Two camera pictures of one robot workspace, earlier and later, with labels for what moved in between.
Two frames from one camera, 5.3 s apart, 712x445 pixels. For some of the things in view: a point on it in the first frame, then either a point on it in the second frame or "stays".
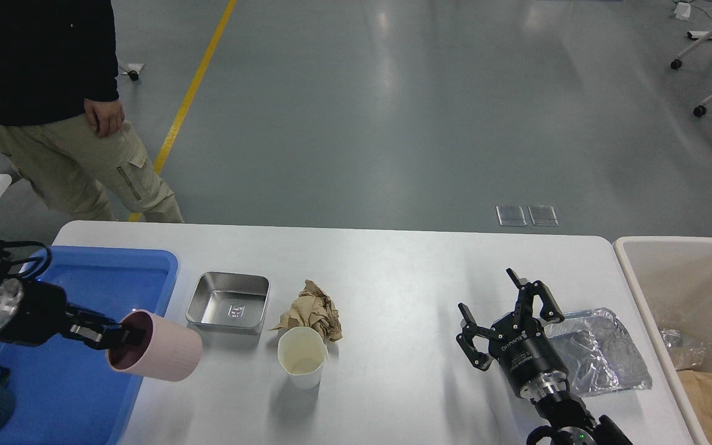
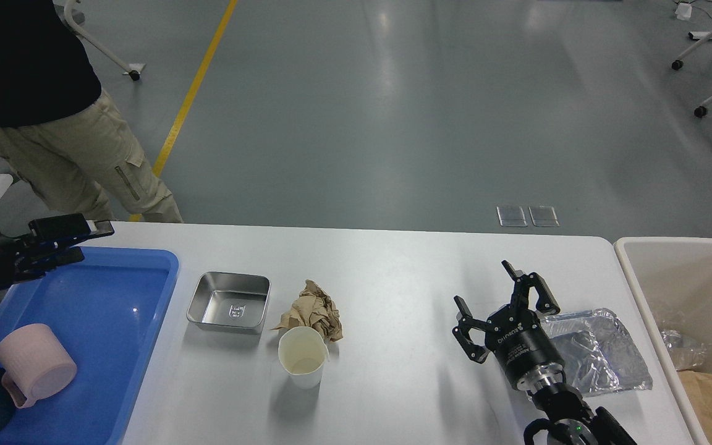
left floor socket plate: [511, 216] stays
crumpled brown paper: [313, 309] stays
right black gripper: [526, 353] stays
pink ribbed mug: [170, 351] to [34, 358]
